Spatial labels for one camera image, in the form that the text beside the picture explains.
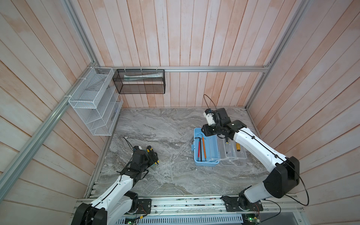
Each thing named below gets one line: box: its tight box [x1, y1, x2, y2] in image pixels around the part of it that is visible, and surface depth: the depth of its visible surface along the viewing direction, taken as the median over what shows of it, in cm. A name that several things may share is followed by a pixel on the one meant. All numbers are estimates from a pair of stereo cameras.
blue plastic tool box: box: [191, 127, 248, 167], surface depth 91 cm
